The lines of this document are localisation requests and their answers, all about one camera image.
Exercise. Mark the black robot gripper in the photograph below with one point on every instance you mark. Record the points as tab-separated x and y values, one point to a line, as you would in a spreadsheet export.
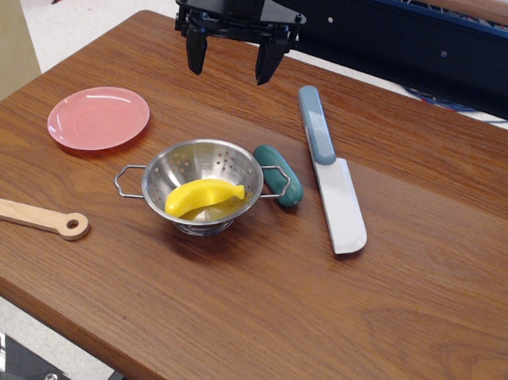
265	22

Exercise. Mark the yellow toy banana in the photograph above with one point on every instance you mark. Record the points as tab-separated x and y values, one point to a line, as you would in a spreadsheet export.
201	193

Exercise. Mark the small steel colander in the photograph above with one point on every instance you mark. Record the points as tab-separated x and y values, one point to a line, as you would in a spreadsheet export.
194	160

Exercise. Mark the green toy pickle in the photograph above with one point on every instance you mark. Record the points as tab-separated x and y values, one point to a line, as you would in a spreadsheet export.
279	176

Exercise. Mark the pink plastic plate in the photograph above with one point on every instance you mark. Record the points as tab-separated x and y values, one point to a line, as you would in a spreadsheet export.
98	118

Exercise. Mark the beige cabinet side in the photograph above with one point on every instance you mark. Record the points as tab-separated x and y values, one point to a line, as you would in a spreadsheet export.
18	60

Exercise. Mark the black metal base with screw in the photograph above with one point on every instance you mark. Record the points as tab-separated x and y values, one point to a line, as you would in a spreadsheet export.
19	363

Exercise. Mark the blue handled white spatula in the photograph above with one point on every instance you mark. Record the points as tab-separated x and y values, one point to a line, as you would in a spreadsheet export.
341	206

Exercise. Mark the dark blue metal frame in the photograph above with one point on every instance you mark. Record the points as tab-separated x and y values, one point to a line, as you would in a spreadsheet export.
427	48

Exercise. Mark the wooden spoon handle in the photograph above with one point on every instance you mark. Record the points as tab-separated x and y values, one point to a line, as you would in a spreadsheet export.
69	226

